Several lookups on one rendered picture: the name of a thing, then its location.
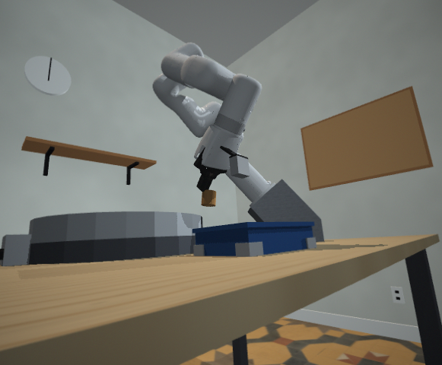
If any blue crate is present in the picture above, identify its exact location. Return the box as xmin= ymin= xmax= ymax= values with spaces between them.
xmin=192 ymin=221 xmax=316 ymax=257

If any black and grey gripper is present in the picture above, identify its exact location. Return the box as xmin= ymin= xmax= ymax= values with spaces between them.
xmin=194 ymin=124 xmax=241 ymax=192

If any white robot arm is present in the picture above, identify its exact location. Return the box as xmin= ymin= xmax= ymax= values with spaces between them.
xmin=153 ymin=43 xmax=275 ymax=207

